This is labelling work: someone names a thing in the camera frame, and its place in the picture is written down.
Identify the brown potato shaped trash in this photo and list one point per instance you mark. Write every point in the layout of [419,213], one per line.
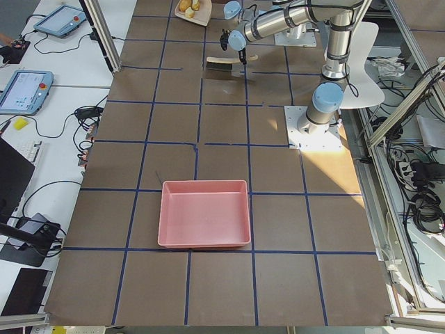
[184,5]

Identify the white hand brush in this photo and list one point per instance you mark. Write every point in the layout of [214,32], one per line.
[227,64]

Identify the yellow sponge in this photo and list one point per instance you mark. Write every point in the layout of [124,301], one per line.
[20,123]

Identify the white keyboard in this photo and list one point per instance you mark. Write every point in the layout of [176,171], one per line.
[31,150]

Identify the pale green trash chunk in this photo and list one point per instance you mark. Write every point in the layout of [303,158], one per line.
[189,13]

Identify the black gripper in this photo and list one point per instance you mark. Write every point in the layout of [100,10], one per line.
[241,53]

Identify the white chair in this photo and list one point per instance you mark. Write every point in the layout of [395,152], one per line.
[370,93]

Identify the black laptop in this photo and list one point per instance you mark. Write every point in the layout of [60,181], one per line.
[16,173]

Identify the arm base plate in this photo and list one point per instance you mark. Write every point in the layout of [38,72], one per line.
[304,136]
[300,36]

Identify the lower blue teach pendant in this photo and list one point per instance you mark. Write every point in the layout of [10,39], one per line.
[26,92]

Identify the pink plastic bin left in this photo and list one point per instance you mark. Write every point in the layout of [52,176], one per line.
[204,214]

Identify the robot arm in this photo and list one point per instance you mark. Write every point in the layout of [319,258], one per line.
[248,25]

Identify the white plastic dustpan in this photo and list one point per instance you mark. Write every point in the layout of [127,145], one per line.
[201,17]

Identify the upper blue teach pendant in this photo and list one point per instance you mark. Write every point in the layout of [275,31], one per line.
[61,21]

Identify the blue teach pendant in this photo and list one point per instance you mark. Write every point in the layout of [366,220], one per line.
[61,21]
[26,92]

